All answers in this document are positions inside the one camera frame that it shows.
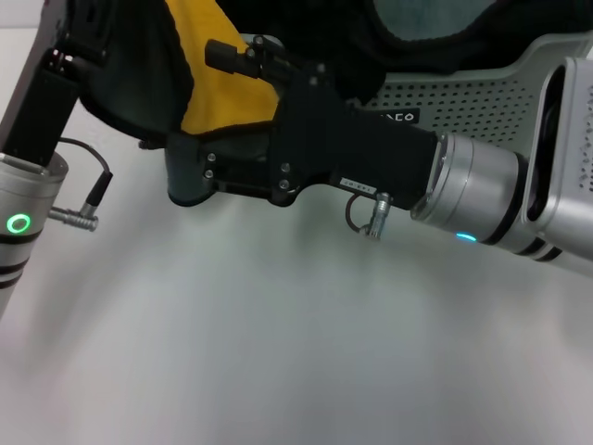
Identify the dark green towel black hem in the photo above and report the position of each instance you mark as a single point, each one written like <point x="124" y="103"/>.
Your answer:
<point x="134" y="69"/>

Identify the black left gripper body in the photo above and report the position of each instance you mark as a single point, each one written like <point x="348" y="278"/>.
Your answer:
<point x="41" y="111"/>

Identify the grey-green perforated storage box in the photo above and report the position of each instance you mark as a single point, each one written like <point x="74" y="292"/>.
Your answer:
<point x="463" y="106"/>

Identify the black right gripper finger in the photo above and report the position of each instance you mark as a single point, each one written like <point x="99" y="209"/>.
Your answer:
<point x="241" y="162"/>
<point x="268" y="60"/>

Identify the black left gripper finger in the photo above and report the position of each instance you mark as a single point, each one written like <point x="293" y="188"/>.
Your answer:
<point x="90" y="28"/>

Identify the white and silver right robot arm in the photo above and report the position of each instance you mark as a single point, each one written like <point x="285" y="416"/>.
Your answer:
<point x="482" y="185"/>

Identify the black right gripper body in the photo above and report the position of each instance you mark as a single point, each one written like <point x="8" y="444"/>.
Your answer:
<point x="352" y="148"/>

